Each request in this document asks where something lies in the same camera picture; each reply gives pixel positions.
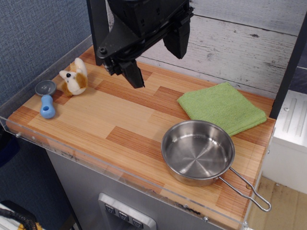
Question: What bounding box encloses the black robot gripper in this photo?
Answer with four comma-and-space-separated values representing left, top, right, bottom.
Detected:
96, 0, 193, 89

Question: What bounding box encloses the white brown stuffed dog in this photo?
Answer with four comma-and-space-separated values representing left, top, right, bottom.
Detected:
59, 57, 88, 97

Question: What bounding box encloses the green folded cloth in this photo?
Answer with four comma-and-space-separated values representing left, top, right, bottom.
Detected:
177, 82, 267, 136

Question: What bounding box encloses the stainless steel pan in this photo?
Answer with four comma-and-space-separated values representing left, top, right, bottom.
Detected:
161, 120, 272, 212

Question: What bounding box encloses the blue grey toy utensil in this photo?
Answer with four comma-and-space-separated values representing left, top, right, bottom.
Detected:
35, 80, 57, 119

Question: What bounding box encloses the clear acrylic table guard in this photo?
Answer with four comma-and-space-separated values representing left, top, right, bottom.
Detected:
0, 35, 276, 230

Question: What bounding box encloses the grey cabinet with switches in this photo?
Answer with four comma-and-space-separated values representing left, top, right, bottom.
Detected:
47, 150, 244, 230

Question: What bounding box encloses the white aluminium box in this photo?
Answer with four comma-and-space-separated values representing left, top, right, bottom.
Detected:
262, 90, 307, 193

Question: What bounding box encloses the black vertical post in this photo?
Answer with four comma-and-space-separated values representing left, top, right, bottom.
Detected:
86, 0, 109, 66

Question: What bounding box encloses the dark right frame post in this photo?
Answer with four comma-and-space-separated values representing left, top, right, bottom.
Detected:
269, 13, 307, 119

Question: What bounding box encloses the black corrugated cable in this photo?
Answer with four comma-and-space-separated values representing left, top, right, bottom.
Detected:
0, 207, 39, 230

